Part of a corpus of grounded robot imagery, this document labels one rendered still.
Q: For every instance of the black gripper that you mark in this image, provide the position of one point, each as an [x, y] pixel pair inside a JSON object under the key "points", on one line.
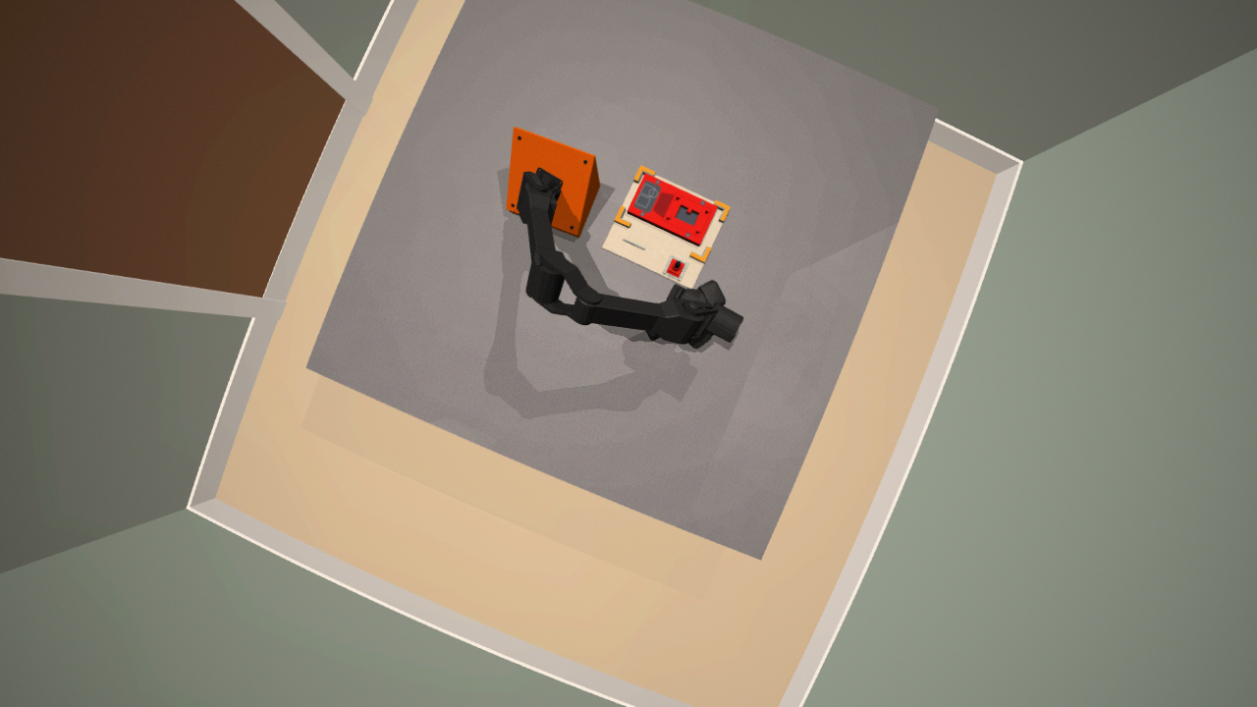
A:
{"points": [[712, 293]]}

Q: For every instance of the red toy car body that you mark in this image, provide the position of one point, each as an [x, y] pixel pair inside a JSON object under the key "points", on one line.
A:
{"points": [[671, 209]]}

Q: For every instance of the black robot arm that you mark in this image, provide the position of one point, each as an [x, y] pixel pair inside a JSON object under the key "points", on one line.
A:
{"points": [[685, 317]]}

